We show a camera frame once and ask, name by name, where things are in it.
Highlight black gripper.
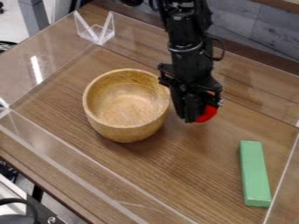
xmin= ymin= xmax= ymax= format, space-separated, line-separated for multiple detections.
xmin=157 ymin=63 xmax=223 ymax=123

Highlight red plush fruit green leaf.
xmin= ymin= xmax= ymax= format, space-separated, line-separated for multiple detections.
xmin=195 ymin=104 xmax=219 ymax=123

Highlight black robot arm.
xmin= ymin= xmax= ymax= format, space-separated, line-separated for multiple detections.
xmin=120 ymin=0 xmax=223 ymax=123

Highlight light wooden bowl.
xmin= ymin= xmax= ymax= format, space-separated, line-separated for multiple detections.
xmin=81 ymin=68 xmax=170 ymax=143

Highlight clear acrylic tray walls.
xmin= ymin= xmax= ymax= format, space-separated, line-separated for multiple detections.
xmin=0 ymin=6 xmax=299 ymax=224

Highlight green rectangular block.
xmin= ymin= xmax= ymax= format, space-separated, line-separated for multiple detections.
xmin=239 ymin=140 xmax=272 ymax=207

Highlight black clamp under table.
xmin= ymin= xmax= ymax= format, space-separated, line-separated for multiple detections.
xmin=0 ymin=158 xmax=68 ymax=224

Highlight clear acrylic corner bracket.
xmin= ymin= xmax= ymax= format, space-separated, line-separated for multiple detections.
xmin=73 ymin=10 xmax=116 ymax=46

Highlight grey post in background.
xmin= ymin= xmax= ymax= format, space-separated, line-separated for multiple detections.
xmin=17 ymin=0 xmax=51 ymax=36

